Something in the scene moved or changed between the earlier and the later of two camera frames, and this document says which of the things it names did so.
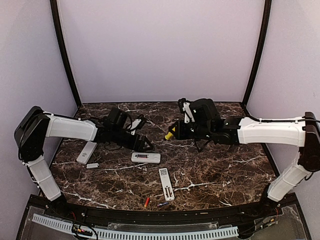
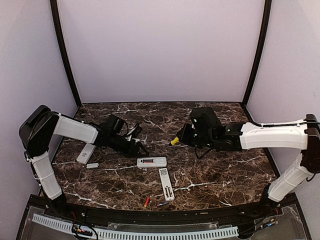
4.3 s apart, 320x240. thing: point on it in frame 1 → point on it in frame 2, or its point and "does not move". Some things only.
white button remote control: x=167 y=185 does not move
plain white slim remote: x=86 y=152 does not move
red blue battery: x=147 y=201 does not move
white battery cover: x=90 y=165 does not move
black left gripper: x=139 y=147 → x=130 y=153
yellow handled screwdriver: x=168 y=136 → x=175 y=141
